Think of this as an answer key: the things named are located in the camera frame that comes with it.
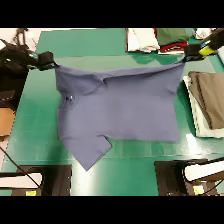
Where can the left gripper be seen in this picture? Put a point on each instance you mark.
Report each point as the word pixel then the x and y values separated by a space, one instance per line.
pixel 46 60

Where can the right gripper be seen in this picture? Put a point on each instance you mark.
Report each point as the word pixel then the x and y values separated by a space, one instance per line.
pixel 192 52

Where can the blue shirt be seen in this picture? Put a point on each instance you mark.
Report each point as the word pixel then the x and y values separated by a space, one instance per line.
pixel 126 106

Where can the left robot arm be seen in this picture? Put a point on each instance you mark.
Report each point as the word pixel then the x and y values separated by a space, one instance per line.
pixel 20 55

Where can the red garment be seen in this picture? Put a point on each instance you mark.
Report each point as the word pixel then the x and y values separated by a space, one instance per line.
pixel 173 47

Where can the green garment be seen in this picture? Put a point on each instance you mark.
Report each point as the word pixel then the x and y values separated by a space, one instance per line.
pixel 171 35

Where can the brown garment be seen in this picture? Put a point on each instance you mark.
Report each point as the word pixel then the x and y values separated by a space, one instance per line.
pixel 211 98

